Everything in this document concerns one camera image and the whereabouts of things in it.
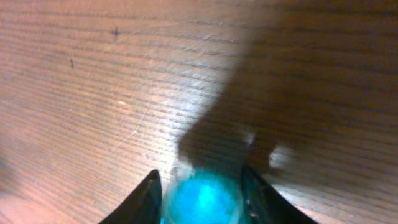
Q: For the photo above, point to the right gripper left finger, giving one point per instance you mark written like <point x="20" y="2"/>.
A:
<point x="142" y="205"/>

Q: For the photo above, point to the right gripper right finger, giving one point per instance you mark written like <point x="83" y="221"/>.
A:
<point x="264" y="205"/>

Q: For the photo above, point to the teal mouthwash bottle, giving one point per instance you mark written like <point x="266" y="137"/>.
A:
<point x="203" y="197"/>

